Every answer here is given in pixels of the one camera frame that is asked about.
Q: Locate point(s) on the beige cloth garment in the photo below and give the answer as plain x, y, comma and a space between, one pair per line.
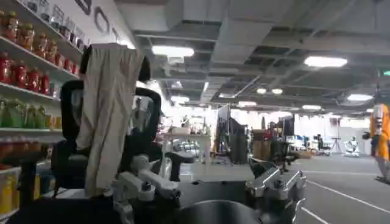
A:
106, 115

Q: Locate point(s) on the person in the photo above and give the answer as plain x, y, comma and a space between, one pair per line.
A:
381, 137

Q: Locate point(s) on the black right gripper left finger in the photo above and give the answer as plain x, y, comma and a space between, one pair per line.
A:
158, 182

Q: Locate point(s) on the black chair armrest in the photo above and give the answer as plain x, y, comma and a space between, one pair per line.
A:
24, 170

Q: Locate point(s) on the small white robot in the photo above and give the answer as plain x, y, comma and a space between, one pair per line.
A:
352, 146

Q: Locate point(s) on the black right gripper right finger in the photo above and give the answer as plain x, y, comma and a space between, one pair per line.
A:
275, 182

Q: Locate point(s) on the black tripod stand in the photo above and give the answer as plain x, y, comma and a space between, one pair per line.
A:
336, 143

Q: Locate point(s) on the white desk with clutter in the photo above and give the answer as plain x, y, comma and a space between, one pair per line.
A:
189, 141

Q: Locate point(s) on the shelf rack with bottled goods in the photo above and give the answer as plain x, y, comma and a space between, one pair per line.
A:
27, 79

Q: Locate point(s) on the rectangular ceiling light panel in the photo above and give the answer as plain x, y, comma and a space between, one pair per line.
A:
325, 61
172, 51

